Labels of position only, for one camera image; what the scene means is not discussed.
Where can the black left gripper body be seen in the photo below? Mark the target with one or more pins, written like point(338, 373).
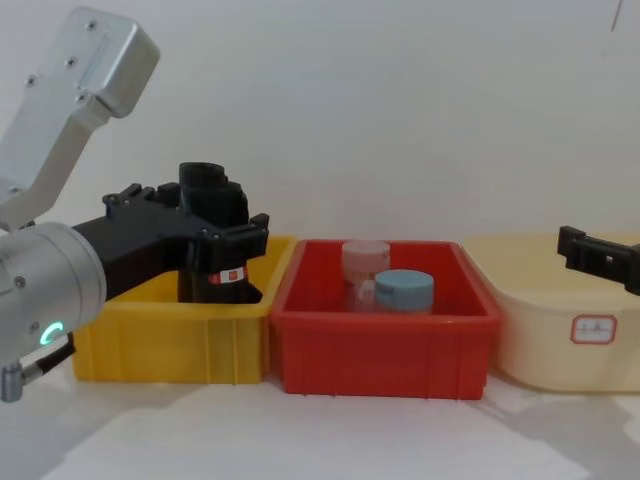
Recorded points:
point(135, 250)

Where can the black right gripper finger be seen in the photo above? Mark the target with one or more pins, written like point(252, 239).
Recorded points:
point(605, 265)

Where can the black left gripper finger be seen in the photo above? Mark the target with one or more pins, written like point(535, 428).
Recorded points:
point(145, 194)
point(240, 240)

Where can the black bag roll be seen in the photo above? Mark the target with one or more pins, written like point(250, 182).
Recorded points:
point(210, 200)

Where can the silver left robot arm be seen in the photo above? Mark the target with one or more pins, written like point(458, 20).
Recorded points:
point(50, 295)

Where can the cream plastic bin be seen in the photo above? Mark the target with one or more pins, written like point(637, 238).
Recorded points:
point(540, 340)

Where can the yellow plastic bin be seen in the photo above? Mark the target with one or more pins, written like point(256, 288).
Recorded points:
point(165, 345)

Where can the clear jar with pink lid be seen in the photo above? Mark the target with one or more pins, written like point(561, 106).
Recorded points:
point(365, 260)

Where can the red plastic bin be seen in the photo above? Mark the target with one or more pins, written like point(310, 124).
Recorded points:
point(375, 355)

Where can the white table cloth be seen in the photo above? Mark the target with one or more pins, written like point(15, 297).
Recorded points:
point(320, 440)

